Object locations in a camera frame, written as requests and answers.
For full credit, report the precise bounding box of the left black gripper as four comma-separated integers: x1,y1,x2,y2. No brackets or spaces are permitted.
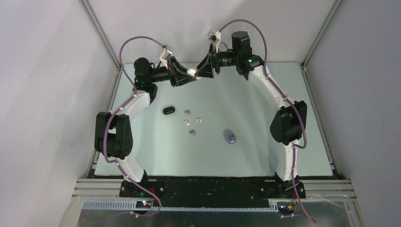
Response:
148,57,196,88

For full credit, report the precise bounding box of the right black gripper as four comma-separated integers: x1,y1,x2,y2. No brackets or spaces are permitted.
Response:
195,43,240,79

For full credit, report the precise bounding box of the white earbud charging case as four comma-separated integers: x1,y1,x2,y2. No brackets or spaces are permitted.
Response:
186,68,197,77

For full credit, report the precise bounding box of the black earbud charging case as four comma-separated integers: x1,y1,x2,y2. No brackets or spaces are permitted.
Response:
162,106,176,115

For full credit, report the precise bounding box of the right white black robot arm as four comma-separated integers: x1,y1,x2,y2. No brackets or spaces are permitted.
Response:
187,30,307,198

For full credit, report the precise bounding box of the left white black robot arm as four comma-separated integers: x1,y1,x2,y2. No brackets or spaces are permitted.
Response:
95,57,198,197

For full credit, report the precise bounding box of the purple earbud charging case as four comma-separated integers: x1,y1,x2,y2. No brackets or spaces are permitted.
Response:
224,129,236,144

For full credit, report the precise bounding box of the left controller board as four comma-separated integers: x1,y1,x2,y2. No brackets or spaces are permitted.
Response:
136,201,152,209

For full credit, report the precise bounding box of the controller board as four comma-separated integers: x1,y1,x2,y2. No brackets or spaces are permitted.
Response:
136,201,152,209
278,205,296,216

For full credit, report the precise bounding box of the right controller board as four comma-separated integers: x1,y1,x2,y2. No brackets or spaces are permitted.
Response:
278,205,296,216

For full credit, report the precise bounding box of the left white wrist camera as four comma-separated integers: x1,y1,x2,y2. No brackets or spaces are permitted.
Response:
159,45,173,68

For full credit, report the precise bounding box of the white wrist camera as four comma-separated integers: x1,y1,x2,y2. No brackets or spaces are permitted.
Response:
208,30,221,52
159,45,173,68

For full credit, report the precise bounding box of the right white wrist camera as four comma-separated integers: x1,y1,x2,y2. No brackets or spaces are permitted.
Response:
208,30,221,52

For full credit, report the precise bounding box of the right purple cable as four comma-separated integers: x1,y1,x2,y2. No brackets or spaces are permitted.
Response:
218,19,317,225

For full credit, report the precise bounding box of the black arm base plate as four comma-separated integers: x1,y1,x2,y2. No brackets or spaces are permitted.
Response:
120,175,305,199

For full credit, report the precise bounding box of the aluminium frame rail front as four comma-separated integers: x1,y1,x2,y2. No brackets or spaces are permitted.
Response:
72,179,356,212

